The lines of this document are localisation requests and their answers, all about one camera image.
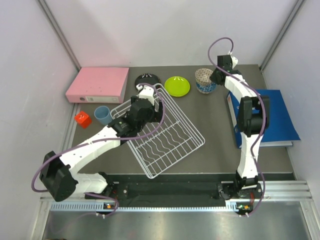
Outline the red patterned white bowl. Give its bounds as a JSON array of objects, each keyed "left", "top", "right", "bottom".
[{"left": 194, "top": 68, "right": 213, "bottom": 87}]

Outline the red cube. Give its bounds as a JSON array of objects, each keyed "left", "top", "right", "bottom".
[{"left": 74, "top": 111, "right": 92, "bottom": 129}]

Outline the lime green plate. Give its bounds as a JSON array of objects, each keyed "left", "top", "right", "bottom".
[{"left": 164, "top": 76, "right": 191, "bottom": 98}]

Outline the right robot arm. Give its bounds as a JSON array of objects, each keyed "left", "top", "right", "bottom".
[{"left": 209, "top": 54, "right": 270, "bottom": 198}]

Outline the white wire dish rack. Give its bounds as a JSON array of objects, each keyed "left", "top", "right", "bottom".
[{"left": 109, "top": 83, "right": 206, "bottom": 180}]

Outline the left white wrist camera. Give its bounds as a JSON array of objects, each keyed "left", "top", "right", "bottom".
[{"left": 136, "top": 84, "right": 155, "bottom": 105}]

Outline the blue ring binder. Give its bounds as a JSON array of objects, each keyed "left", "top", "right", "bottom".
[{"left": 226, "top": 89, "right": 300, "bottom": 149}]

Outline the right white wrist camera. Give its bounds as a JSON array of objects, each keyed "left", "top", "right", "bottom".
[{"left": 228, "top": 51, "right": 239, "bottom": 69}]

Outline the pink ring binder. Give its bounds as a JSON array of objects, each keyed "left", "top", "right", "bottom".
[{"left": 65, "top": 67, "right": 129, "bottom": 104}]

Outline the white cable duct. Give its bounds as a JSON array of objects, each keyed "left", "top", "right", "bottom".
[{"left": 49, "top": 201, "right": 253, "bottom": 213}]

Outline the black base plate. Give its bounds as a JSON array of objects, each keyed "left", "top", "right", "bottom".
[{"left": 101, "top": 173, "right": 235, "bottom": 200}]

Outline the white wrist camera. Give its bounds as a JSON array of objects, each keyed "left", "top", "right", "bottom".
[
  {"left": 136, "top": 84, "right": 155, "bottom": 105},
  {"left": 228, "top": 51, "right": 239, "bottom": 69}
]

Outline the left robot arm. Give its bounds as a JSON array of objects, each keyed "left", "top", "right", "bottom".
[{"left": 39, "top": 96, "right": 166, "bottom": 202}]

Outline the blue patterned bowl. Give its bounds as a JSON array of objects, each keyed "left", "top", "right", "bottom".
[{"left": 195, "top": 82, "right": 216, "bottom": 94}]

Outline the blue plastic cup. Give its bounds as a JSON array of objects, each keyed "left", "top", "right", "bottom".
[{"left": 94, "top": 105, "right": 113, "bottom": 126}]

